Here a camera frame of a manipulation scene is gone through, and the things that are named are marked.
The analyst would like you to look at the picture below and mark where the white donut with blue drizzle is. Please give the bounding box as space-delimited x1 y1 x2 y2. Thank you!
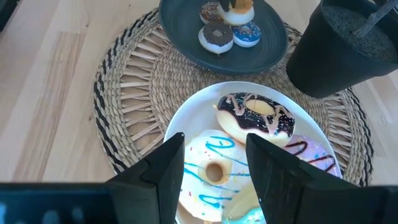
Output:
178 129 252 222

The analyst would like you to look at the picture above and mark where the mini donut with chocolate frosting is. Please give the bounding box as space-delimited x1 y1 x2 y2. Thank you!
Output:
198 22 234 55

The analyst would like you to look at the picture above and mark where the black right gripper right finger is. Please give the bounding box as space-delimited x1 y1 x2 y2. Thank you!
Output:
246 133 357 224

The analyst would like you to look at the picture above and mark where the chocolate donut with pink drizzle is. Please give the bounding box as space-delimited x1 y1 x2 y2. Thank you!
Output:
214 92 296 147

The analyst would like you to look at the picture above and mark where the white round plate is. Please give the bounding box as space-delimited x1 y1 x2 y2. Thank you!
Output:
164 81 343 224

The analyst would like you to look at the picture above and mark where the green plant in black pot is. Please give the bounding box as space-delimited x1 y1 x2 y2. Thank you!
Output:
285 0 398 99

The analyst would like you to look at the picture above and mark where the black round plate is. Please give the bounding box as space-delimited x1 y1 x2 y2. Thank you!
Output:
158 0 289 75

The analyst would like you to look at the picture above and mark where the mini donut with bluish frosting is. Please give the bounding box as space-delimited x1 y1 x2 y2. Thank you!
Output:
232 21 262 48

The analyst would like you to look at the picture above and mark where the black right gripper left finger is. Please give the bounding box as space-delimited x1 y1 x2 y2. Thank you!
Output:
108 133 185 224

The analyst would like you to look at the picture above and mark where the round woven straw placemat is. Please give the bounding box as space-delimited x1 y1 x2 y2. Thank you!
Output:
93 7 374 187

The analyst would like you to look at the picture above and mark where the black aluminium table frame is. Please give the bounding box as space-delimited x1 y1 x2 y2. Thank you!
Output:
0 0 20 32

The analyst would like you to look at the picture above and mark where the mini donut with orange frosting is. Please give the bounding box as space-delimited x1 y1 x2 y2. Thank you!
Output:
222 0 255 26

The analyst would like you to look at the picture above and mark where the mini donut with brown sprinkles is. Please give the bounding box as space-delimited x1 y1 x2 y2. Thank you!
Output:
199 1 224 25

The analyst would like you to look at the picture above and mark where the pink donut with dark drizzle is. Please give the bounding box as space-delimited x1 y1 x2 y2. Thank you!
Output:
281 134 342 178

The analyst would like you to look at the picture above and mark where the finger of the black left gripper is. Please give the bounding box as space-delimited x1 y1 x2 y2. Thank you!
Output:
219 0 237 12

